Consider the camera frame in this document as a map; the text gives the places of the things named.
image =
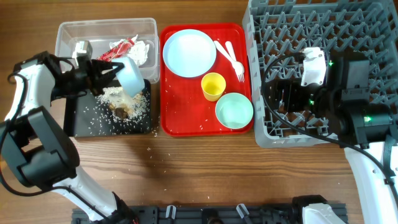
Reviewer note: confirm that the black plastic bin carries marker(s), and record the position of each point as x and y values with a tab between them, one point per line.
89	116

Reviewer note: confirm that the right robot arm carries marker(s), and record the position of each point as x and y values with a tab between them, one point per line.
336	88

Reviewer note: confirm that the yellow plastic cup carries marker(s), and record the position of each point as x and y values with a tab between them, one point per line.
213	86

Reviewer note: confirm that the white plastic spoon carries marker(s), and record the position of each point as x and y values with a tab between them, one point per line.
222	49

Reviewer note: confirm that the food scraps and rice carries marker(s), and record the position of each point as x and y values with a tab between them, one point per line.
122	104

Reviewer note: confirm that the white plastic fork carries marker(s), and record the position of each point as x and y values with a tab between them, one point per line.
230	50

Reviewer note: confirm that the mint green bowl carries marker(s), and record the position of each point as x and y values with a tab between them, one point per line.
234	111

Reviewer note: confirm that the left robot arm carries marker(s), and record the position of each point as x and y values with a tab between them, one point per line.
38	151

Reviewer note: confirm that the clear plastic bin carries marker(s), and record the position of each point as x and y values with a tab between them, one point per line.
100	33

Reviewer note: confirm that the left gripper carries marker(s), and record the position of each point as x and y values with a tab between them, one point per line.
96	79

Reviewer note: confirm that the white napkin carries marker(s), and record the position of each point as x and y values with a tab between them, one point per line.
136	49

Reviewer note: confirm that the light blue plate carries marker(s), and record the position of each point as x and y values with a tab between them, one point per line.
189	53

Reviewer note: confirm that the grey dishwasher rack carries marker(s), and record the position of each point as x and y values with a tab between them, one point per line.
276	29

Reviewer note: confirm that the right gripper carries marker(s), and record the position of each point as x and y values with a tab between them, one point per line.
282	86

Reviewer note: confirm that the black mounting rail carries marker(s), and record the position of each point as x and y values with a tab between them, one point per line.
188	215

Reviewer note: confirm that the red snack wrapper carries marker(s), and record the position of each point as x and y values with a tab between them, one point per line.
118	51

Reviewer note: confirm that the red serving tray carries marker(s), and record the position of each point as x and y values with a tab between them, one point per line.
184	111

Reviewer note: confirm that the light blue bowl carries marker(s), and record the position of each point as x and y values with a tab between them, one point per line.
130	77

